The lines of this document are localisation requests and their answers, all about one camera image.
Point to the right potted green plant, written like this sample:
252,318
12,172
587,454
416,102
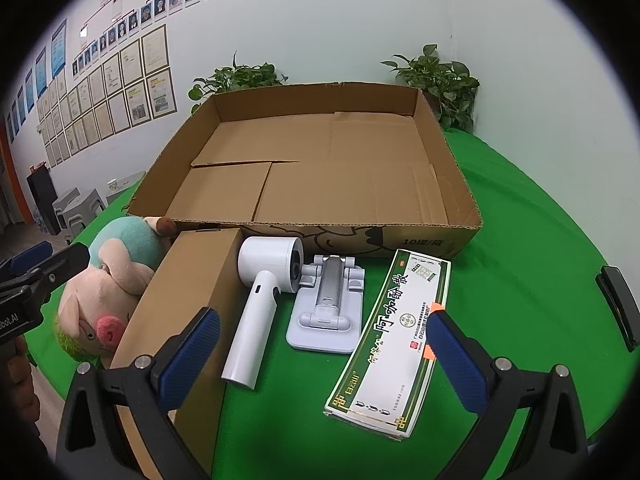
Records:
449,87

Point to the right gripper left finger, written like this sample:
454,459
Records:
92,442

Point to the black object at table edge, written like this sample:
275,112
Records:
620,299

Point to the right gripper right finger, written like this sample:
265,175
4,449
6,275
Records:
552,443

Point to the long brown cardboard box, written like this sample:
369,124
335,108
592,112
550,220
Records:
198,271

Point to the white handheld hair dryer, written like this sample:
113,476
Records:
268,266

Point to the white folding phone stand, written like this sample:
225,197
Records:
327,311

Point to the black cabinet by wall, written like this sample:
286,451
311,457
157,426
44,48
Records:
43,192

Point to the green white medicine box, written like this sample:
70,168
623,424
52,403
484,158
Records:
384,383

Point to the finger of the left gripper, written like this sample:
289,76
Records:
44,278

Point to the potted green plant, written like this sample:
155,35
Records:
449,87
234,78

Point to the pink pig plush toy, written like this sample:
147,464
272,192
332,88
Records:
96,304

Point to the left potted green plant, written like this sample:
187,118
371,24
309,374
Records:
234,78

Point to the grey plastic stool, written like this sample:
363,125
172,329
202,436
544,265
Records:
75,210

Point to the large open cardboard tray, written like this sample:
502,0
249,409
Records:
350,168

